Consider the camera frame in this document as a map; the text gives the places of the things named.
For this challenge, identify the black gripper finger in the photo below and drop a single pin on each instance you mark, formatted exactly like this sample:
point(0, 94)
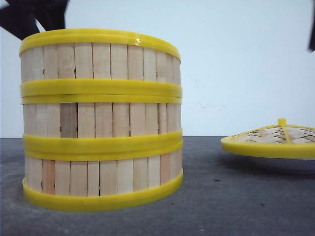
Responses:
point(18, 18)
point(51, 14)
point(311, 44)

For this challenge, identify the bamboo steamer basket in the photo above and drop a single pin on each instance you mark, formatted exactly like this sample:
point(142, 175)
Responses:
point(98, 65)
point(101, 131)
point(118, 184)

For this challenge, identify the woven bamboo steamer lid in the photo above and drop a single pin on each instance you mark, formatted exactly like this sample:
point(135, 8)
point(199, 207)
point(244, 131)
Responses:
point(282, 140)

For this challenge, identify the white plate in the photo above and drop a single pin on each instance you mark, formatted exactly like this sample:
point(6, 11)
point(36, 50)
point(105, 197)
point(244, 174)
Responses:
point(286, 165)

